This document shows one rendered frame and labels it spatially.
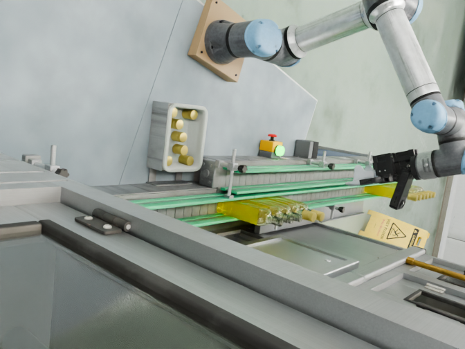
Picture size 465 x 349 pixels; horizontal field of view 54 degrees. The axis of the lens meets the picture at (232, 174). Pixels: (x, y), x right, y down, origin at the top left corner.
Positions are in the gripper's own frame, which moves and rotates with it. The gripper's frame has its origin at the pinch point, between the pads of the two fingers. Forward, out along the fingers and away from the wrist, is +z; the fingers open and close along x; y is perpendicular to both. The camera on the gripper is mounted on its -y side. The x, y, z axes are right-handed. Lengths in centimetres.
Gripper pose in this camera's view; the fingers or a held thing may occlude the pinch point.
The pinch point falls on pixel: (353, 185)
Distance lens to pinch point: 143.8
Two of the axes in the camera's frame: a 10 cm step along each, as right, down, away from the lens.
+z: -7.5, 1.6, 6.5
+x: -6.5, 0.2, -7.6
